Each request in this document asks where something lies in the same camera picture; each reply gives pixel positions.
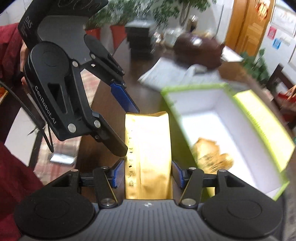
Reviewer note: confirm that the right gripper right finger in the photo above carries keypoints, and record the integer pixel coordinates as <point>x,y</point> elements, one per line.
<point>190,182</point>

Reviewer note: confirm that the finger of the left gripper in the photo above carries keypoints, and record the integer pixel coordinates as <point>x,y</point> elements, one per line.
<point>104,133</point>
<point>103,66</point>

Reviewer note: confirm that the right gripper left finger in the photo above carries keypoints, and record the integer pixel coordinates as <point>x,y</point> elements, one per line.
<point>109,184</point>

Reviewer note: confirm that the gold tea pouch with calligraphy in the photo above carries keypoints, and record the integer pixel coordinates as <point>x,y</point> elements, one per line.
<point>208,158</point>

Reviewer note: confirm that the plain gold tea pouch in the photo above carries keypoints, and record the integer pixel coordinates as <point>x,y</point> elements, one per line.
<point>148,159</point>

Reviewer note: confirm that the grey towel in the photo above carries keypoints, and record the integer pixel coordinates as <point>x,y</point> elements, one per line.
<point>167,72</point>

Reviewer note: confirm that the green shoe box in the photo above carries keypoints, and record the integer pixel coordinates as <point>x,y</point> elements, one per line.
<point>239,123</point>

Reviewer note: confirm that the brown clay teapot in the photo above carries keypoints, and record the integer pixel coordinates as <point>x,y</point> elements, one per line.
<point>193,49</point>

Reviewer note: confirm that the potted green plant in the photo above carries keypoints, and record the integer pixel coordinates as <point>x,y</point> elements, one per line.
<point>256,66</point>

